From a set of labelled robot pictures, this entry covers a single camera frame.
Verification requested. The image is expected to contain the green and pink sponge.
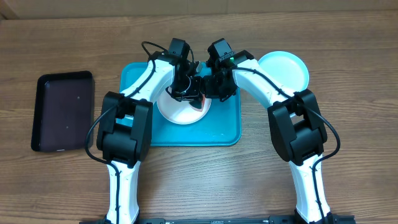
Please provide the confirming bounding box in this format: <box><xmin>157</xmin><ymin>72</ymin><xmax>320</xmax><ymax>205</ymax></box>
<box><xmin>189</xmin><ymin>95</ymin><xmax>205</xmax><ymax>112</ymax></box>

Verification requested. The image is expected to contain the white plate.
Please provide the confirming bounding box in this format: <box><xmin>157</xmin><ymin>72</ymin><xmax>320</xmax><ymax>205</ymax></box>
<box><xmin>156</xmin><ymin>91</ymin><xmax>211</xmax><ymax>125</ymax></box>

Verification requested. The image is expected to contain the light blue plate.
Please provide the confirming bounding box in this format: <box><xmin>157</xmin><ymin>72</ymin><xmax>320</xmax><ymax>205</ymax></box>
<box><xmin>258</xmin><ymin>51</ymin><xmax>310</xmax><ymax>91</ymax></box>

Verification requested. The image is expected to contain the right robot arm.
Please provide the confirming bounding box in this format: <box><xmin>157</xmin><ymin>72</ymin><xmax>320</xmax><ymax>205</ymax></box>
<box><xmin>205</xmin><ymin>39</ymin><xmax>333</xmax><ymax>223</ymax></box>

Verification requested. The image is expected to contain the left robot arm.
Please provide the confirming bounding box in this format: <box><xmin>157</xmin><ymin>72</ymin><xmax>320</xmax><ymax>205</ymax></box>
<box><xmin>95</xmin><ymin>38</ymin><xmax>203</xmax><ymax>223</ymax></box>

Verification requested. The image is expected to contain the teal plastic tray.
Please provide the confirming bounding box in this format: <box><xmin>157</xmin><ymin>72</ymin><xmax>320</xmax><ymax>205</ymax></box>
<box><xmin>119</xmin><ymin>62</ymin><xmax>242</xmax><ymax>147</ymax></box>

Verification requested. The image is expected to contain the black rectangular water tray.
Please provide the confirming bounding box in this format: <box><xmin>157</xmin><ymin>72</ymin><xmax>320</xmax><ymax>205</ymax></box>
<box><xmin>30</xmin><ymin>70</ymin><xmax>95</xmax><ymax>152</ymax></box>

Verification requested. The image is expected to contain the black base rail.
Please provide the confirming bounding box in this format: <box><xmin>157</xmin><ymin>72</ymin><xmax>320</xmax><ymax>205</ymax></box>
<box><xmin>79</xmin><ymin>214</ymin><xmax>356</xmax><ymax>224</ymax></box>

